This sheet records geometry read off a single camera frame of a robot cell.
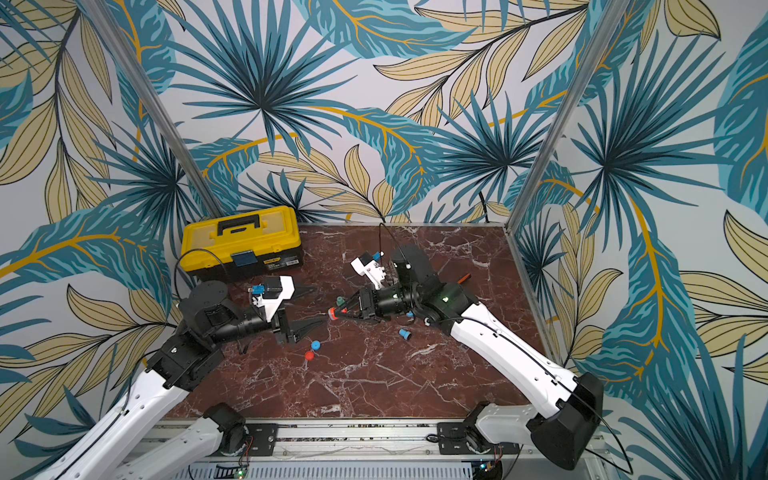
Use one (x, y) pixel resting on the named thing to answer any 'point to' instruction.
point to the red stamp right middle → (332, 314)
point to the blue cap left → (316, 345)
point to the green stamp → (339, 300)
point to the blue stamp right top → (404, 333)
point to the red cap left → (309, 356)
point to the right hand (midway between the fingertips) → (337, 315)
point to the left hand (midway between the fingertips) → (318, 306)
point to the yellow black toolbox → (235, 246)
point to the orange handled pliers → (467, 276)
